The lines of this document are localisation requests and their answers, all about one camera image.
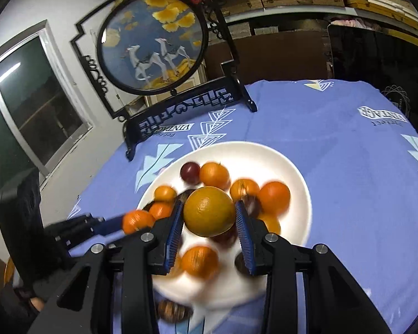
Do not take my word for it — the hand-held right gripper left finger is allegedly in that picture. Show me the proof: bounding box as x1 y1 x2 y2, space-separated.
28 196 186 334

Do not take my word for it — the white oval plate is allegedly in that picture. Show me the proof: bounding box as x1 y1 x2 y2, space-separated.
137 141 312 310

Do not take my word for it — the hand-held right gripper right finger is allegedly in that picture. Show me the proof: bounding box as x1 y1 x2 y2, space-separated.
234 199 384 334

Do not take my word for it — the brown board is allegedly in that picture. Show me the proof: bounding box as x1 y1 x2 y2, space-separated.
205 30 335 84

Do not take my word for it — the black board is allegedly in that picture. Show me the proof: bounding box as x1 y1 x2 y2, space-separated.
327 23 418 119

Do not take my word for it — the small orange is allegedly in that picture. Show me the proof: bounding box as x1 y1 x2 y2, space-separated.
148 202 174 220
199 162 230 190
123 210 156 235
181 246 219 279
258 181 291 216

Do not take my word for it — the blue printed tablecloth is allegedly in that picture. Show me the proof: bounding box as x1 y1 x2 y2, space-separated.
68 79 418 334

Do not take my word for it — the large orange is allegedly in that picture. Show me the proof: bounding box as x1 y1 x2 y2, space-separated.
183 187 237 238

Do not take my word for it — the round deer decorative screen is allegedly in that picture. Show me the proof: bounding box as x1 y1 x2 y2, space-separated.
70 0 258 161

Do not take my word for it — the tangerine with stem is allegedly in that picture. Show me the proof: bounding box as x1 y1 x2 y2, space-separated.
230 179 260 204

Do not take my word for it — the sliding glass window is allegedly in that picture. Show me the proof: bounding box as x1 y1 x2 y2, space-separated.
0 21 93 199

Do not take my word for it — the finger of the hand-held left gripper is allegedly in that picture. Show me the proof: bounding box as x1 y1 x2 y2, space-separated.
57 233 126 252
54 213 128 242

